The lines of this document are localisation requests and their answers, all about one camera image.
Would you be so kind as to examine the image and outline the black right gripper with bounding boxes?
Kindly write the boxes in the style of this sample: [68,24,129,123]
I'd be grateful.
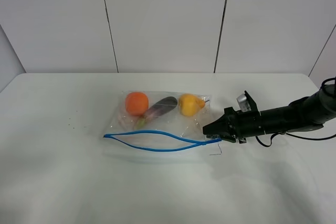
[203,91,264,143]

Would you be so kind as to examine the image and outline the clear plastic zipper bag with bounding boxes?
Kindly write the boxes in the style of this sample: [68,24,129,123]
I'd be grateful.
[103,90,222,156]

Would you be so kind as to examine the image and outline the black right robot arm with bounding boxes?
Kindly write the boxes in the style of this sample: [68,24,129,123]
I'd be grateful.
[203,78,335,143]

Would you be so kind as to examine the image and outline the yellow pear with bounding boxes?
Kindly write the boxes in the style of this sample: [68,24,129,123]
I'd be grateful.
[178,93,208,116]

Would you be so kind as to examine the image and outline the purple eggplant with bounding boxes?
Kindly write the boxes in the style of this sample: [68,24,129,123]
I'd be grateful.
[134,96,178,131]

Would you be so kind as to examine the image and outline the orange fruit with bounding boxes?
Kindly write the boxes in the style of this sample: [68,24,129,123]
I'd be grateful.
[124,92,149,116]

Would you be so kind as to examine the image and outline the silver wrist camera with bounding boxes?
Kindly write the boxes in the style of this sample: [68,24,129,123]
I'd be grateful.
[236,94,251,112]

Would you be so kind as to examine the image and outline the black cable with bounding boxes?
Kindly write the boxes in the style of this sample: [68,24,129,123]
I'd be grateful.
[256,76,336,147]

